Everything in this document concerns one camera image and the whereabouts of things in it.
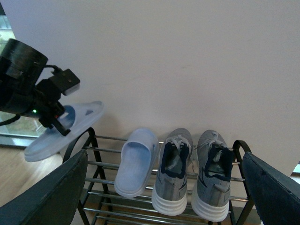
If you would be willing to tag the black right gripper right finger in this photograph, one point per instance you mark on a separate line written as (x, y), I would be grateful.
(275, 195)

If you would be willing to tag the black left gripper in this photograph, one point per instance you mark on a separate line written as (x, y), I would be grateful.
(20, 68)

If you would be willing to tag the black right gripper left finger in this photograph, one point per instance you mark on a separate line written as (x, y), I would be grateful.
(51, 201)

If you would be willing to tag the white slide slipper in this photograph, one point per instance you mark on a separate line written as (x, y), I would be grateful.
(78, 118)
(138, 156)

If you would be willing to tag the grey knit sneaker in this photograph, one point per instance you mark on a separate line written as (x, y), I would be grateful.
(211, 192)
(169, 194)

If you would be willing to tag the black metal shoe rack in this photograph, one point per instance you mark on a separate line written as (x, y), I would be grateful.
(103, 206)

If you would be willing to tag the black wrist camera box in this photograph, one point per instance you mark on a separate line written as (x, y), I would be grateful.
(65, 81)

